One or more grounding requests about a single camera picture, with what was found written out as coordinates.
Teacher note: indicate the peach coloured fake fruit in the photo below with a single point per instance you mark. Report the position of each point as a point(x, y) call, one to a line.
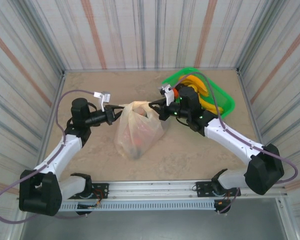
point(141, 111)

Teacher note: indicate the cream plastic bag orange print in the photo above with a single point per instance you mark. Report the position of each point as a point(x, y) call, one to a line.
point(130, 130)

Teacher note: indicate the red fake fruit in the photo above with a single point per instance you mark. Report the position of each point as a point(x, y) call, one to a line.
point(138, 143)

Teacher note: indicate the green plastic basket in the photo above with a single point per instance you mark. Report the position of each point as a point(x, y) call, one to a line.
point(226, 102)

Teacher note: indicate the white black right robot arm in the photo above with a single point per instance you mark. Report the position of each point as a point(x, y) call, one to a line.
point(230, 137)

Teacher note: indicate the yellow fake banana bunch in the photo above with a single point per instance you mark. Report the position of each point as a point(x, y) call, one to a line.
point(210, 106)
point(195, 81)

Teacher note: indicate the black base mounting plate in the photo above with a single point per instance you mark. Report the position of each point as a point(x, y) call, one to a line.
point(102, 187)
point(202, 187)

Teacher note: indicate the grey metal panel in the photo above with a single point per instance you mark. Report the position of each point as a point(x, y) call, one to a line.
point(152, 227)

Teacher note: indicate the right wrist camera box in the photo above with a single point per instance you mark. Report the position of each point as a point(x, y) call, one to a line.
point(168, 96)

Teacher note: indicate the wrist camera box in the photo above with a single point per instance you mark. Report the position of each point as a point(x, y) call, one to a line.
point(106, 96)
point(168, 96)

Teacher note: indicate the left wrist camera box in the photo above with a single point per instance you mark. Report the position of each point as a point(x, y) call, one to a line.
point(106, 96)

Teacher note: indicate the aluminium mounting rail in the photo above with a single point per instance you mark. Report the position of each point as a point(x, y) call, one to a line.
point(152, 187)

